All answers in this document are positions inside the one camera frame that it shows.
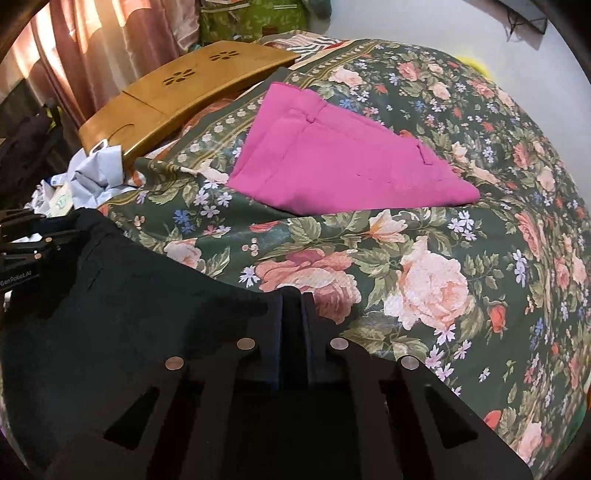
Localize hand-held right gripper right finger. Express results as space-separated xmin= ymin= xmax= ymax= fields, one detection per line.
xmin=301 ymin=292 xmax=537 ymax=480

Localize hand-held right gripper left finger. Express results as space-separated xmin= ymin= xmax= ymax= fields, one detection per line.
xmin=45 ymin=291 xmax=284 ymax=480

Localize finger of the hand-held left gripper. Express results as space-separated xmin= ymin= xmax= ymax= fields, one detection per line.
xmin=0 ymin=209 xmax=49 ymax=229
xmin=0 ymin=233 xmax=63 ymax=266

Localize dark pants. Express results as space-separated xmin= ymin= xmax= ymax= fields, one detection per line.
xmin=0 ymin=209 xmax=358 ymax=480

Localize folded pink pants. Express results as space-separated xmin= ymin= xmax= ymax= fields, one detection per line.
xmin=225 ymin=82 xmax=481 ymax=217

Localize black bag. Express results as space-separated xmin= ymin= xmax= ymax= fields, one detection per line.
xmin=0 ymin=102 xmax=66 ymax=188

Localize crumpled light blue cloth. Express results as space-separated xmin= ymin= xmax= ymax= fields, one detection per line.
xmin=27 ymin=144 xmax=140 ymax=217

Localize floral bedsheet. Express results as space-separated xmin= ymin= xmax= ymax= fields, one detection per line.
xmin=99 ymin=39 xmax=591 ymax=469

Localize pink curtain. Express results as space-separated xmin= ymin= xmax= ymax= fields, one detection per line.
xmin=0 ymin=0 xmax=205 ymax=132

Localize wooden lap desk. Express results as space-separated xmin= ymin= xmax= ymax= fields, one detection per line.
xmin=78 ymin=40 xmax=299 ymax=161

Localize striped cloth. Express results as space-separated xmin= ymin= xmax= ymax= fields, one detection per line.
xmin=265 ymin=33 xmax=345 ymax=62

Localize green patterned bag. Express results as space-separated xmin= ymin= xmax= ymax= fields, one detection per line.
xmin=198 ymin=0 xmax=309 ymax=46

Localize yellow cloth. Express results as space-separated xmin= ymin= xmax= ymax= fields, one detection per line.
xmin=457 ymin=54 xmax=491 ymax=77

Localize black cable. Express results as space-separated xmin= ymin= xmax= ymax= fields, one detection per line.
xmin=502 ymin=0 xmax=551 ymax=37

